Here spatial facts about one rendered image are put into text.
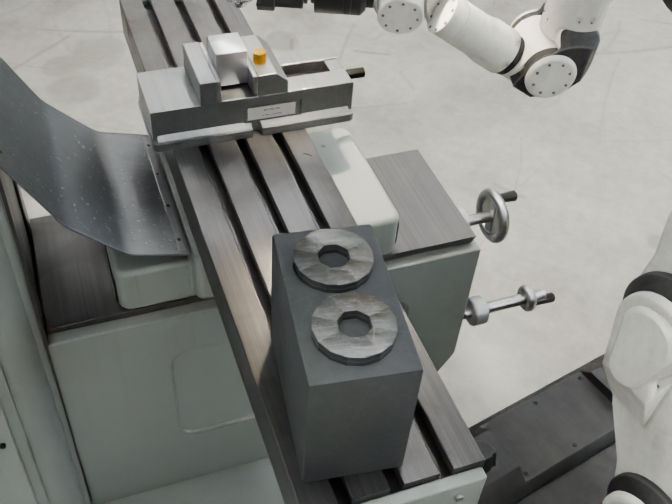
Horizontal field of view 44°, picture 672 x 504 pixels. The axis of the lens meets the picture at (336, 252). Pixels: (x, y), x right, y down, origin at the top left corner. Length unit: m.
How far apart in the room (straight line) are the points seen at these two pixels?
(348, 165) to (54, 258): 0.55
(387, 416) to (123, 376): 0.72
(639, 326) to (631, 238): 1.75
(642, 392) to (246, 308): 0.54
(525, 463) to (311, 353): 0.69
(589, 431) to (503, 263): 1.16
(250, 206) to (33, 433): 0.54
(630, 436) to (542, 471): 0.22
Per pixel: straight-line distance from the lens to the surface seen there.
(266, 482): 1.84
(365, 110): 3.15
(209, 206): 1.29
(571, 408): 1.56
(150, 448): 1.72
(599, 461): 1.54
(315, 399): 0.85
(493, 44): 1.29
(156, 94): 1.41
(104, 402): 1.57
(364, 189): 1.50
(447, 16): 1.26
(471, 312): 1.73
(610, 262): 2.74
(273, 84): 1.39
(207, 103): 1.37
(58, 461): 1.60
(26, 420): 1.48
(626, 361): 1.16
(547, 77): 1.31
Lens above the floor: 1.80
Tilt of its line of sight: 45 degrees down
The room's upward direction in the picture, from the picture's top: 5 degrees clockwise
